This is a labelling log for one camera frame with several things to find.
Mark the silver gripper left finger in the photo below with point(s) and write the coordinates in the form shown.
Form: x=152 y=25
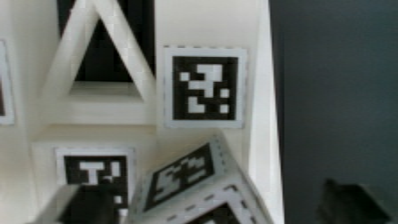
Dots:
x=80 y=206

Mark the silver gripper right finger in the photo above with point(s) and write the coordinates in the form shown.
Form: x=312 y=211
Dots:
x=346 y=206

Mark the white cube front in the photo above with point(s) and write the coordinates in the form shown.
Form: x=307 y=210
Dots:
x=197 y=190

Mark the white chair side frame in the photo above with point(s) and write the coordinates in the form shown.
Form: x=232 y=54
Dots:
x=115 y=98

